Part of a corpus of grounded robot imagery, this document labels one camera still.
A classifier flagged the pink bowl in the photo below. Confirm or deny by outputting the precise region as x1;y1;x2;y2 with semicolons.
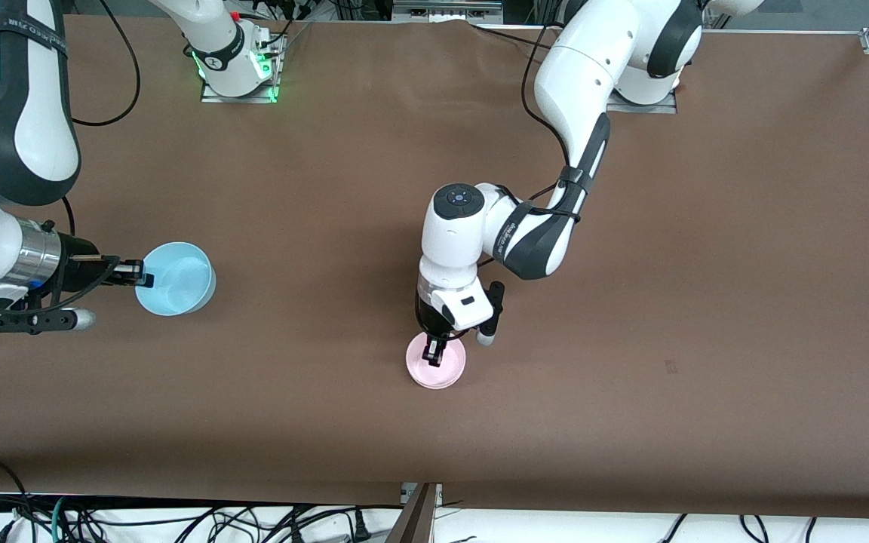
406;332;468;390

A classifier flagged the light blue bowl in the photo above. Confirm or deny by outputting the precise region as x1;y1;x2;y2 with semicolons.
135;241;216;317

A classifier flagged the grey metal post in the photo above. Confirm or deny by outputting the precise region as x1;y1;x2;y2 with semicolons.
388;483;443;543

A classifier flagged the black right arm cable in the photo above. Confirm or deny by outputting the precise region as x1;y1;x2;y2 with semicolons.
0;0;141;318

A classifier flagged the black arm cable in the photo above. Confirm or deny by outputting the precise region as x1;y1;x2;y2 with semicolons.
480;30;594;268
0;0;141;318

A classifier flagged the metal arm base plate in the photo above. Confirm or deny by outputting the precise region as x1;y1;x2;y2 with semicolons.
199;34;282;104
606;83;678;115

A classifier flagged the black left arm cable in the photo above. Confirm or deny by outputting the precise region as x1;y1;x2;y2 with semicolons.
480;30;594;268

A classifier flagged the black cable on table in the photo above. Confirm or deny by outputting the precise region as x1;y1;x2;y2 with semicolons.
471;23;556;50

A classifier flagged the silver metal rail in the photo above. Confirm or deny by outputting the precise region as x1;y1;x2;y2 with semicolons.
393;0;503;22

